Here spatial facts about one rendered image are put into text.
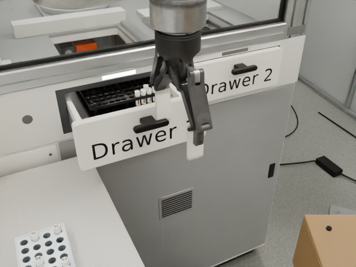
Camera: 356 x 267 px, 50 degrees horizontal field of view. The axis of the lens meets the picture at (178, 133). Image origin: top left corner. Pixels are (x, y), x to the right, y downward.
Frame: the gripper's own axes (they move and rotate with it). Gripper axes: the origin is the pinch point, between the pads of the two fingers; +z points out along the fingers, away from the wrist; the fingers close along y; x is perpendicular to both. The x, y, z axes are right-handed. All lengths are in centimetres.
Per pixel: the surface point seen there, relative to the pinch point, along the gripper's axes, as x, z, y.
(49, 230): 26.3, 11.6, -1.9
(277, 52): -41.1, -0.6, 22.4
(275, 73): -41.5, 5.6, 22.4
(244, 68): -28.0, 0.0, 18.9
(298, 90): -165, 91, 134
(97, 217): 17.2, 15.2, 0.6
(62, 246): 25.0, 12.1, -6.2
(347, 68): -173, 63, 103
